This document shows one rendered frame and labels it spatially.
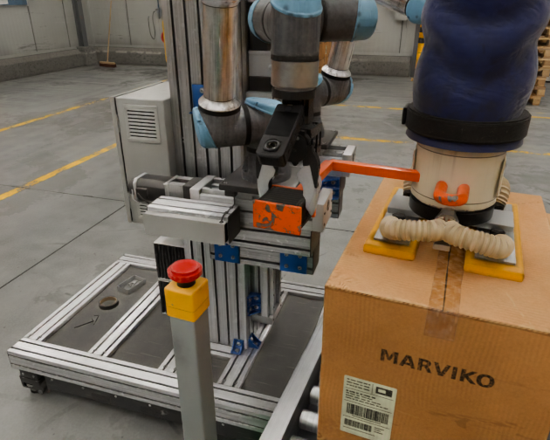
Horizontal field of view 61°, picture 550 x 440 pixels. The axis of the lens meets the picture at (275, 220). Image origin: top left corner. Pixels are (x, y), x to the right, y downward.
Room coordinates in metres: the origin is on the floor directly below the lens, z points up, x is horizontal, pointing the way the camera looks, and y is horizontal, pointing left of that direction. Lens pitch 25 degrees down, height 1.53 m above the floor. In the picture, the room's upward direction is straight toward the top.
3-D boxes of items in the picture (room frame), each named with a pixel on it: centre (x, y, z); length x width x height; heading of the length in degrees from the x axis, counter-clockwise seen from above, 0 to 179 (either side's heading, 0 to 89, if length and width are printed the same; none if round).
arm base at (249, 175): (1.36, 0.03, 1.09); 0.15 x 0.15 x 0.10
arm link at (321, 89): (1.84, -0.13, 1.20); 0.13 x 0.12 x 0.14; 129
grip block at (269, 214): (0.75, -0.02, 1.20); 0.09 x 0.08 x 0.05; 67
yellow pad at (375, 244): (0.96, -0.29, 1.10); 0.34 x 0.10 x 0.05; 157
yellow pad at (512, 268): (0.89, -0.46, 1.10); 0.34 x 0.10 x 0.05; 157
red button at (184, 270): (0.82, 0.18, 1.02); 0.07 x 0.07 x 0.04
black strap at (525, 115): (0.92, -0.37, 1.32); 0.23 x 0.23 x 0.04
